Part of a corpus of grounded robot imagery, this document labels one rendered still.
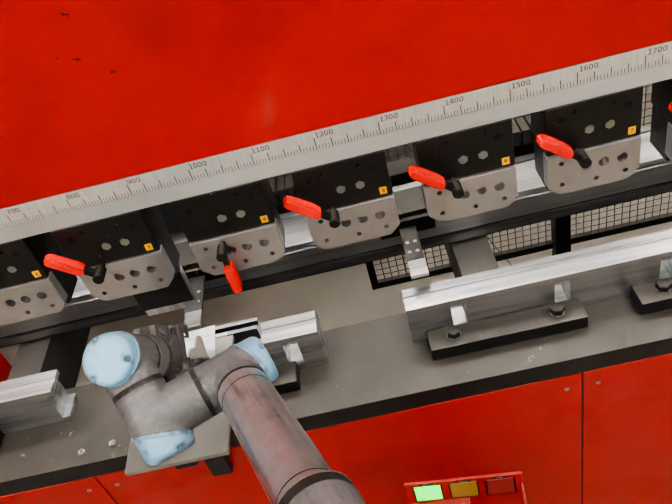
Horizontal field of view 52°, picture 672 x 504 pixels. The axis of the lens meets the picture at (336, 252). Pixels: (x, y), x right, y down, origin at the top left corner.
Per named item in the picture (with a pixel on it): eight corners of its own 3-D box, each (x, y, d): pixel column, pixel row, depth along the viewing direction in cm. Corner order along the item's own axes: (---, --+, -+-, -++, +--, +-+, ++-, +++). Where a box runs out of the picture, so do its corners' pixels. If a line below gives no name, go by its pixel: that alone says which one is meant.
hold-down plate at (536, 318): (433, 361, 132) (431, 351, 130) (428, 340, 136) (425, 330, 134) (588, 327, 130) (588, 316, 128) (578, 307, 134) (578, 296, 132)
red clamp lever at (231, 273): (234, 297, 117) (214, 255, 111) (234, 281, 120) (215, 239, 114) (244, 295, 117) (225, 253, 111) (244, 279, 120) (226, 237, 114)
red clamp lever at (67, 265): (43, 260, 108) (105, 278, 112) (49, 244, 112) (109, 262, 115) (40, 268, 109) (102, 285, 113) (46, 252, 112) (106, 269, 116)
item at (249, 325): (164, 360, 136) (158, 350, 134) (166, 348, 138) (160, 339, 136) (261, 338, 134) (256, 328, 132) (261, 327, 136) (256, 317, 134)
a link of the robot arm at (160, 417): (218, 427, 93) (180, 357, 95) (142, 471, 91) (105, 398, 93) (221, 428, 101) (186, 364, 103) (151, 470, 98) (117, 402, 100)
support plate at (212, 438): (126, 476, 114) (124, 473, 114) (146, 357, 134) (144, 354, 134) (229, 454, 113) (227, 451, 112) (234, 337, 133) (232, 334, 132)
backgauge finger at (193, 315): (166, 340, 138) (157, 323, 134) (178, 256, 158) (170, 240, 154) (223, 326, 137) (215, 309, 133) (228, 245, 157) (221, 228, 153)
